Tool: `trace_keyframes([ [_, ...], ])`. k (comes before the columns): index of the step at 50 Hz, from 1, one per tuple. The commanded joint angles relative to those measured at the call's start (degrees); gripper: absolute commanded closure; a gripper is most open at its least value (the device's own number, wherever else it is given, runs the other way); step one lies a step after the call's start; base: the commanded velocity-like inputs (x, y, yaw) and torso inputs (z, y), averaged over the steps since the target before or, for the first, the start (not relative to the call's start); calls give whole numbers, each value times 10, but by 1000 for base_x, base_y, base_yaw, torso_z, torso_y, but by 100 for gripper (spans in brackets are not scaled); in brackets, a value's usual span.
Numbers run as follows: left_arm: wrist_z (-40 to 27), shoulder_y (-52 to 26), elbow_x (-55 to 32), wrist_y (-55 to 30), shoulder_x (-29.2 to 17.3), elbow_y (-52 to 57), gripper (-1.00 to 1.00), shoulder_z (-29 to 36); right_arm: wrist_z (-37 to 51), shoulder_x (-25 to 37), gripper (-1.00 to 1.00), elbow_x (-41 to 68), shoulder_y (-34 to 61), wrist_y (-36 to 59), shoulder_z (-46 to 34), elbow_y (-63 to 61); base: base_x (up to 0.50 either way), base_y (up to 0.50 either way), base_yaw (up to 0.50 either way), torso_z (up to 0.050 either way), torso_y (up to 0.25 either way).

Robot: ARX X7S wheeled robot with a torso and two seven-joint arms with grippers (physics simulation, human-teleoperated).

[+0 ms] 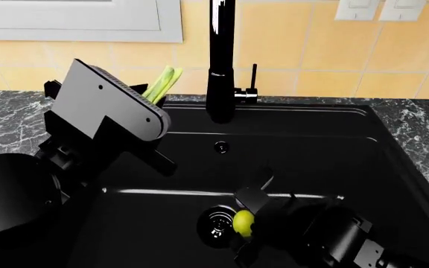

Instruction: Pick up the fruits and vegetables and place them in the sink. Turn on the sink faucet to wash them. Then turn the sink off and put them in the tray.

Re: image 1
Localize round sink drain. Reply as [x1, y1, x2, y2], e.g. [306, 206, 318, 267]
[196, 205, 238, 249]

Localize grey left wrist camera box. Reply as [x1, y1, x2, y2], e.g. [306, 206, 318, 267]
[51, 58, 171, 142]

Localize black kitchen sink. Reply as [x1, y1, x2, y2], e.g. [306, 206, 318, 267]
[65, 100, 429, 268]

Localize black faucet lever handle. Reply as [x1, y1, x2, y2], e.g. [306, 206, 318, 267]
[234, 63, 259, 105]

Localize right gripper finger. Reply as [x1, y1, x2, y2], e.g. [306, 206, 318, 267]
[234, 166, 276, 214]
[229, 235, 266, 268]

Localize white wall switch plate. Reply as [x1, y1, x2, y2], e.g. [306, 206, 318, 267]
[378, 0, 427, 22]
[334, 0, 381, 22]

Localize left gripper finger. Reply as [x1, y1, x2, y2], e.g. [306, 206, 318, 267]
[130, 82, 150, 98]
[153, 94, 168, 112]

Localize yellow-green lime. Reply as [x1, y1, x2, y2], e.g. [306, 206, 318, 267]
[232, 210, 256, 239]

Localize grey window frame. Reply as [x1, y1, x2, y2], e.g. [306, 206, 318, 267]
[0, 0, 184, 45]

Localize light green stalk vegetable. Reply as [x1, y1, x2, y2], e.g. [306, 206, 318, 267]
[141, 65, 184, 106]

